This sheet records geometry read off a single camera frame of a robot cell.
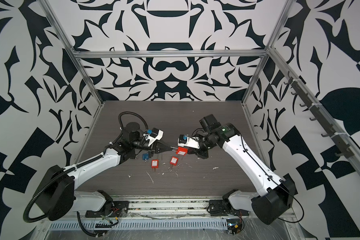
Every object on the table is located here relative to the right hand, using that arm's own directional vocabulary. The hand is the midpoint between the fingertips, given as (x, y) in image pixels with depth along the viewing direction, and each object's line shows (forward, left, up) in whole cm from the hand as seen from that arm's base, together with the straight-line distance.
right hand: (191, 148), depth 72 cm
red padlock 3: (+2, +10, -20) cm, 22 cm away
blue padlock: (+5, +27, -20) cm, 34 cm away
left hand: (0, +8, +4) cm, 9 cm away
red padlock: (-3, +5, +2) cm, 6 cm away
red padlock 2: (0, +20, -19) cm, 28 cm away
